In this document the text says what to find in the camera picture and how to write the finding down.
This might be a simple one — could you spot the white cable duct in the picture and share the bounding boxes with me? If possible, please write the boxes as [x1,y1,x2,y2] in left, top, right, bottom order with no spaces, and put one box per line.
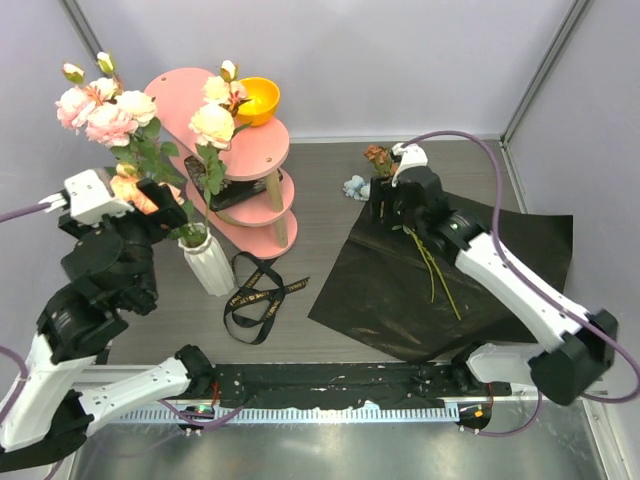
[115,402,459,424]

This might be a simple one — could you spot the peach flower stem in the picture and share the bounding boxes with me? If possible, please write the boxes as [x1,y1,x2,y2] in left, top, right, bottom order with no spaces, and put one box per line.
[108,162,209,246]

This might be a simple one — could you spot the cream flower stem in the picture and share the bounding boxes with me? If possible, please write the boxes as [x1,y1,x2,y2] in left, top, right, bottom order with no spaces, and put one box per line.
[188,60,250,220]

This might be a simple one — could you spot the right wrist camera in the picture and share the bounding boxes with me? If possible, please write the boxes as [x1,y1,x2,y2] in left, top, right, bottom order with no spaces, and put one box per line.
[390,143,428,187]

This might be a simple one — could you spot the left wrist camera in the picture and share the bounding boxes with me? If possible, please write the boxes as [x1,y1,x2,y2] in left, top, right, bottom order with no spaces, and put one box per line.
[38,168,134,226]

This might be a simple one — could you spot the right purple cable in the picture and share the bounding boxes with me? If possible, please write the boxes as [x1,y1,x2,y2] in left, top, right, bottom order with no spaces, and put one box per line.
[404,130,640,439]

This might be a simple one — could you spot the black wrapping paper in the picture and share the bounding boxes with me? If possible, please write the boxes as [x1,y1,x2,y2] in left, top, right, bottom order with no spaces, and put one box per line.
[307,189,575,366]

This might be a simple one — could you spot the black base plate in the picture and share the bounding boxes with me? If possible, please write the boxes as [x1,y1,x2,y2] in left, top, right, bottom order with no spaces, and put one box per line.
[215,362,512,410]

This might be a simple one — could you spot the artificial flower bouquet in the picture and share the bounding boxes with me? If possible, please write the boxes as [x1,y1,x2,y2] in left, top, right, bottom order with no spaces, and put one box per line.
[343,145,461,320]

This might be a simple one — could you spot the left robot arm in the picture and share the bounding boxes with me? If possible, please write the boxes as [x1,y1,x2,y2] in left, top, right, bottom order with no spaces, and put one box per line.
[1,179,214,472]

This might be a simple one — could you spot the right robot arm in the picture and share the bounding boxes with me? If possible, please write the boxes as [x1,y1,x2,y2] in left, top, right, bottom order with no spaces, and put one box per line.
[370,167,618,406]

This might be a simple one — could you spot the pink peony flower stem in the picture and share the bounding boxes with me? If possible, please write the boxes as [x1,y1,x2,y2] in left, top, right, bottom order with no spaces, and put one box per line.
[55,51,182,185]

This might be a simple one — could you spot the orange bowl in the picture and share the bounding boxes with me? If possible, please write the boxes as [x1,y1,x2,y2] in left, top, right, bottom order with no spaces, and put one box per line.
[236,77,280,127]

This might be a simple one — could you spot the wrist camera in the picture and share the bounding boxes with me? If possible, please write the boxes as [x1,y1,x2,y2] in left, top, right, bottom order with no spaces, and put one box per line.
[38,168,134,226]
[390,143,428,187]

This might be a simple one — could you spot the white ribbed vase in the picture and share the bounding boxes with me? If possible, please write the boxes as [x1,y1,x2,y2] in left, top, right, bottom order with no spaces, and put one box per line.
[178,233,235,297]

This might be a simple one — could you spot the black ribbon gold lettering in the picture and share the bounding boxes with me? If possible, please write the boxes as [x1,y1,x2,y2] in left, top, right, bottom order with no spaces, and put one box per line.
[223,251,309,346]

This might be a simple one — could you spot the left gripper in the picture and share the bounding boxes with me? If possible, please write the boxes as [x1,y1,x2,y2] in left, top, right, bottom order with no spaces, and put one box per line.
[67,177,190,304]

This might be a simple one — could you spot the pink tiered shelf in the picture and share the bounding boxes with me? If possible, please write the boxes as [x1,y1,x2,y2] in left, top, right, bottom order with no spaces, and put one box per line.
[145,68,298,259]

